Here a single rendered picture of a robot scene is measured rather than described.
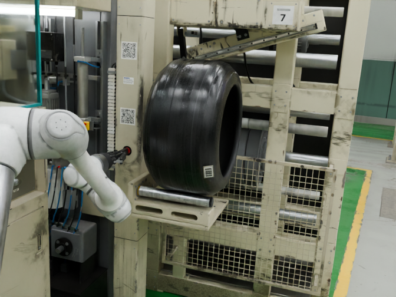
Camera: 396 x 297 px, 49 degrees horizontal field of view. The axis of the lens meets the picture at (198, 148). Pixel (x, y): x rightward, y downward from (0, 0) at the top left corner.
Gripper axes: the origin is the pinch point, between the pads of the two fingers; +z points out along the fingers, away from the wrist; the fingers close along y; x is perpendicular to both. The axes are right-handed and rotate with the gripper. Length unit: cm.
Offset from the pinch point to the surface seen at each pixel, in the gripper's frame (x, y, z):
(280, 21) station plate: -61, -61, 30
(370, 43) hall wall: -69, -149, 892
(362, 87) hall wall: 27, -143, 886
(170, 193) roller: 14.3, -24.8, -3.0
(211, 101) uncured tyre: -29, -43, -11
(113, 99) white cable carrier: -22.9, 7.9, 5.1
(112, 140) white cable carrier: -3.7, 8.2, 5.1
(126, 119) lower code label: -14.4, 0.7, 4.0
